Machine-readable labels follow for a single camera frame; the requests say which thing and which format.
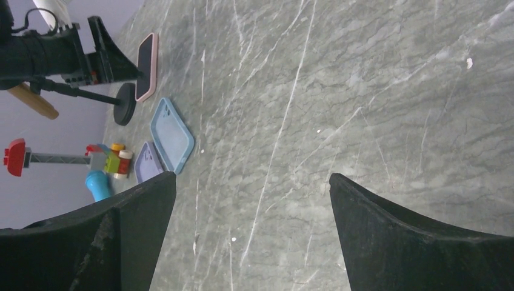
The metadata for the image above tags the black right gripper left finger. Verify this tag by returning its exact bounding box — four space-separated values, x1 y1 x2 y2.
1 172 176 290

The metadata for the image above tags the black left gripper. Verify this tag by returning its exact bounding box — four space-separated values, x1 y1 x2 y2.
1 16 144 90

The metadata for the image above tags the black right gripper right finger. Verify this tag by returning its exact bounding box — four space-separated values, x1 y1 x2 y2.
329 173 513 290

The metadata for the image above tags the phone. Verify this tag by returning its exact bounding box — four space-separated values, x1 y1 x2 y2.
135 32 158 102

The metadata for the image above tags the lavender phone case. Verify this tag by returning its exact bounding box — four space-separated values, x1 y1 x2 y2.
133 141 164 184

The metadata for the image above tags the light blue phone case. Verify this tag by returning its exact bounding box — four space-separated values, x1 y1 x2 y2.
150 98 195 175

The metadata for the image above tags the blue marker pen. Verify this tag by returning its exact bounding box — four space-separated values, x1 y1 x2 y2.
85 170 113 202

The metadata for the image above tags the small red yellow toy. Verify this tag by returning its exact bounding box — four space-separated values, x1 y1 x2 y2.
22 144 134 179

